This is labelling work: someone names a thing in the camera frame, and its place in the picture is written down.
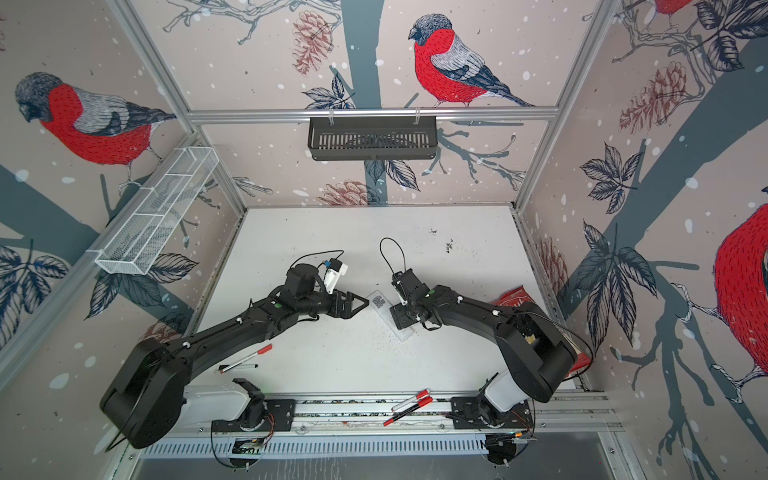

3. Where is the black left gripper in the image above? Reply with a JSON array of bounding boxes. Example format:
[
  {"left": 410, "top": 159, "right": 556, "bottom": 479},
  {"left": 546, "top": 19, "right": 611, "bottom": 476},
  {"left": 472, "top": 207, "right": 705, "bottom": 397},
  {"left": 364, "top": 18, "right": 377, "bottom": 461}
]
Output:
[{"left": 297, "top": 286, "right": 370, "bottom": 318}]

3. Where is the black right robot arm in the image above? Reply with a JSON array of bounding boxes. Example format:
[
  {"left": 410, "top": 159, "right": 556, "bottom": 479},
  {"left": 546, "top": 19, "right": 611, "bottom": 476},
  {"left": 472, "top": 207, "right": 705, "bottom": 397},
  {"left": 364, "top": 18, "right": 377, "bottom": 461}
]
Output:
[{"left": 390, "top": 269, "right": 577, "bottom": 403}]

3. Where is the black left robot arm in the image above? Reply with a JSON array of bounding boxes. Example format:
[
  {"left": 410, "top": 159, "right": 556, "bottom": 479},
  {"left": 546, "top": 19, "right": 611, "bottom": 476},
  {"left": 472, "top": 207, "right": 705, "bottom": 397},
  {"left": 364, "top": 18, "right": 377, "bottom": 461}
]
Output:
[{"left": 99, "top": 260, "right": 369, "bottom": 450}]

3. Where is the red marker pen upper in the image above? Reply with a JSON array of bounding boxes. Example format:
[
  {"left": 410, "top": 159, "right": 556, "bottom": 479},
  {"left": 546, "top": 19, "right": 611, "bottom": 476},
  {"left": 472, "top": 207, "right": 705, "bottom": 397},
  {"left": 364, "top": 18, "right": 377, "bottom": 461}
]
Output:
[{"left": 391, "top": 388, "right": 430, "bottom": 412}]

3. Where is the red marker pen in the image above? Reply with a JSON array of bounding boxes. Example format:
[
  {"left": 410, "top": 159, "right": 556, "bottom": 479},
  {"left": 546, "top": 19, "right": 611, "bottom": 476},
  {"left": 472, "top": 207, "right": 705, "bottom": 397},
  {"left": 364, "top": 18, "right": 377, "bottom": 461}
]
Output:
[
  {"left": 383, "top": 396, "right": 433, "bottom": 427},
  {"left": 391, "top": 388, "right": 430, "bottom": 412}
]

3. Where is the red chips bag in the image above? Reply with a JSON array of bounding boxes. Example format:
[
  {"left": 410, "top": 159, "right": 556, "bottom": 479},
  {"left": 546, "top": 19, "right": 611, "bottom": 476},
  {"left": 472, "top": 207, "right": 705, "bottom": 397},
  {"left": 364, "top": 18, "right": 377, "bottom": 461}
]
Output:
[{"left": 493, "top": 285, "right": 591, "bottom": 379}]

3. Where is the small red pen on table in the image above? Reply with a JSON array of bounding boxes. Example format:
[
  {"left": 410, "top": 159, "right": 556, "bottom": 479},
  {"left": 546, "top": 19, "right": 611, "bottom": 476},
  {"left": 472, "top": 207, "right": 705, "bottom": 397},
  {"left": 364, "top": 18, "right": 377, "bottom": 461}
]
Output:
[{"left": 218, "top": 344, "right": 273, "bottom": 374}]

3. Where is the red marker pen lower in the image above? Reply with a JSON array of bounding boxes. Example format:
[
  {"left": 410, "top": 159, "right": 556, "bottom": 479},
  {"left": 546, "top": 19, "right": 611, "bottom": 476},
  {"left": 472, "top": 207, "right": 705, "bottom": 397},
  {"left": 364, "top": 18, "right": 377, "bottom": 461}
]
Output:
[{"left": 383, "top": 396, "right": 433, "bottom": 427}]

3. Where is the aluminium horizontal crossbar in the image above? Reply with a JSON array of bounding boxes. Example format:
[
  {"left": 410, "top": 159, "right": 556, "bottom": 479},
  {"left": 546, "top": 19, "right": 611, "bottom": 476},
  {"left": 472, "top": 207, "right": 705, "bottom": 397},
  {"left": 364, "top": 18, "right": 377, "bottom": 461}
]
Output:
[{"left": 187, "top": 106, "right": 560, "bottom": 125}]

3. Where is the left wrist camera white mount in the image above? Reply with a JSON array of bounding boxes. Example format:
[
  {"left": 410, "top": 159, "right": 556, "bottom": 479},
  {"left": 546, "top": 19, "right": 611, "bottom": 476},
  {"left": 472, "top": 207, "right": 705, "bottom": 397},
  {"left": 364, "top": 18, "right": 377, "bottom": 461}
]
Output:
[{"left": 323, "top": 258, "right": 348, "bottom": 294}]

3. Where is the black left camera cable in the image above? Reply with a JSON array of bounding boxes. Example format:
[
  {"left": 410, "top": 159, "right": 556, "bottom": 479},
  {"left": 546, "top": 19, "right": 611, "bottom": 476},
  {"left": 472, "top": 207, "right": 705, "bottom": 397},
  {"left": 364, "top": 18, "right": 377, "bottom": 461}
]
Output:
[{"left": 289, "top": 249, "right": 346, "bottom": 271}]

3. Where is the black camera cable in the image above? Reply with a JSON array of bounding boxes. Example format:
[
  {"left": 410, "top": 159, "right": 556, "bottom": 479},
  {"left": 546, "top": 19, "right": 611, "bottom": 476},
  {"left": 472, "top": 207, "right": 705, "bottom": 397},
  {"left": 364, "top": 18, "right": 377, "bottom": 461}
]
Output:
[
  {"left": 289, "top": 249, "right": 346, "bottom": 271},
  {"left": 379, "top": 236, "right": 408, "bottom": 277}
]

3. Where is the black right camera cable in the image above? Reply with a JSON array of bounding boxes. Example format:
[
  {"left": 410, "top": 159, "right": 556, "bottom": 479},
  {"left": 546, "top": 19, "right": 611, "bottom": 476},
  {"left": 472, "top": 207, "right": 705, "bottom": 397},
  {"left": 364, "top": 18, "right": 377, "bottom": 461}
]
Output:
[{"left": 379, "top": 236, "right": 408, "bottom": 277}]

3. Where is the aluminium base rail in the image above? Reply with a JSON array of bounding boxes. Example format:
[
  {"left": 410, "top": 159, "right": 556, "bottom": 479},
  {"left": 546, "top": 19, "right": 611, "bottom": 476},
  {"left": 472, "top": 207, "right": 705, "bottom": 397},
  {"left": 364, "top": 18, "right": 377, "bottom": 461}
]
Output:
[{"left": 115, "top": 392, "right": 624, "bottom": 469}]

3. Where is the black wall basket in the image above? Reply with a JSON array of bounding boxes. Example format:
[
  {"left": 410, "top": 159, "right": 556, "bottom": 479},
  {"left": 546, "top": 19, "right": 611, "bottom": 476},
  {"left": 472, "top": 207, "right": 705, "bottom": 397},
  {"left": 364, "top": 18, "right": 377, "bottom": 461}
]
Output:
[{"left": 307, "top": 116, "right": 438, "bottom": 161}]

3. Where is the white wire mesh basket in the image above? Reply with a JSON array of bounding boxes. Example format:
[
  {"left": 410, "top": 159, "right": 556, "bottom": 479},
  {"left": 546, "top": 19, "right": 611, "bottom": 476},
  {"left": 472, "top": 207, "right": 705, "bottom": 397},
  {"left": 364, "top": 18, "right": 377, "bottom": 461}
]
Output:
[{"left": 95, "top": 146, "right": 219, "bottom": 275}]

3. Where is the aluminium frame corner post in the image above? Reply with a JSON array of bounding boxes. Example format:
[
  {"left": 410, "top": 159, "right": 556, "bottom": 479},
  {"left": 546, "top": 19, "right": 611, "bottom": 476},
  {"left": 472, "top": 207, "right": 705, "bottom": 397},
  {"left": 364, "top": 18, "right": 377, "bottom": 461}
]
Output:
[{"left": 106, "top": 0, "right": 248, "bottom": 217}]

